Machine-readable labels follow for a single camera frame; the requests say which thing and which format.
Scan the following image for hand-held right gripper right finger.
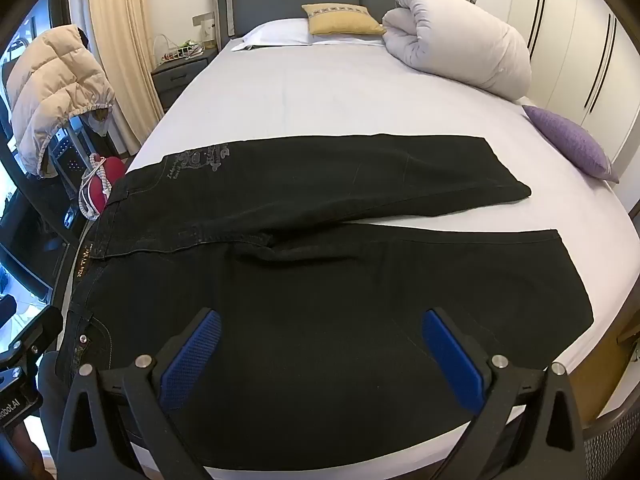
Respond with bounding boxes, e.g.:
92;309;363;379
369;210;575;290
421;306;589;480

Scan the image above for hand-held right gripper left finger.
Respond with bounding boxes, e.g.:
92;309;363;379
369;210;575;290
55;306;224;480

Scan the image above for black pants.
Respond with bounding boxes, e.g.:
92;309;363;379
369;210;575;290
54;133;595;471

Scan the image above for grey mesh chair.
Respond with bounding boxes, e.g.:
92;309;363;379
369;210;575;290
582;400;640;480

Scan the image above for purple cushion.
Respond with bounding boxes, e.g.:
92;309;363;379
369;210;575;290
522;105;621;183

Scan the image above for dark grey nightstand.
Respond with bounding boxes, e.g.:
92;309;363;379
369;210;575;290
151;54;209;112

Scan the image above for bed with white sheet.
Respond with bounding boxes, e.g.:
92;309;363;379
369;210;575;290
122;40;640;467

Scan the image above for beige puffer jacket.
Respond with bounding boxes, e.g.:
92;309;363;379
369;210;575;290
7;25;116;179

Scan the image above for white rolled duvet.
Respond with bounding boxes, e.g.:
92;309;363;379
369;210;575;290
381;0;532;101

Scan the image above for beige curtain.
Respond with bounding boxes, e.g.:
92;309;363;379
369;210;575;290
87;0;163;156

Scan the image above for white pillow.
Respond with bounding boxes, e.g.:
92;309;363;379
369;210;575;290
230;18;326;52

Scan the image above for white wardrobe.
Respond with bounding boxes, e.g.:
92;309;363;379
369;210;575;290
505;0;640;171

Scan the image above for yellow cushion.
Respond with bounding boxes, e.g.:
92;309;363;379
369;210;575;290
301;3;388;37

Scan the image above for red bag with white cord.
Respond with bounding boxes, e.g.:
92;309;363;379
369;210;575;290
79;156;127;222

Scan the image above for black metal frame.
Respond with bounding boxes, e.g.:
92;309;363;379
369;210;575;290
0;110;108;311

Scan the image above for white wire basket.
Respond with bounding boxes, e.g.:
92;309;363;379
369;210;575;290
152;34;203;64

